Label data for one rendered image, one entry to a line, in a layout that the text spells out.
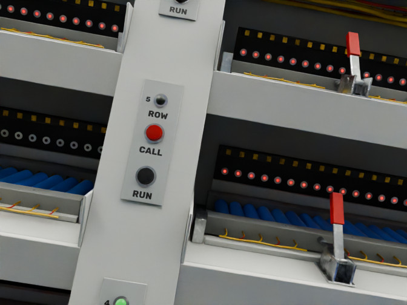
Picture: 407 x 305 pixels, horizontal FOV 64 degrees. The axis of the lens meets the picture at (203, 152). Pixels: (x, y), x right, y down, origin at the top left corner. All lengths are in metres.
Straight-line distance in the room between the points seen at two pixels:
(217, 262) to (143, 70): 0.21
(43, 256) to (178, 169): 0.15
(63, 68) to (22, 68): 0.04
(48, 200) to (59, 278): 0.09
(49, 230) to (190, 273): 0.15
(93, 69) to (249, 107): 0.17
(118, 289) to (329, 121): 0.27
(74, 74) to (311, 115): 0.25
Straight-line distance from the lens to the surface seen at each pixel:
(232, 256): 0.36
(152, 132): 0.32
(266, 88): 0.35
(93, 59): 0.36
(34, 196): 0.40
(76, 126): 0.51
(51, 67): 0.38
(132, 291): 0.33
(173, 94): 0.33
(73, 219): 0.38
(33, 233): 0.36
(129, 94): 0.34
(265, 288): 0.34
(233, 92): 0.35
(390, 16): 0.62
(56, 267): 0.35
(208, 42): 0.36
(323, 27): 0.65
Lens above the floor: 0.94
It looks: 9 degrees up
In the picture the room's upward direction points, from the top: 10 degrees clockwise
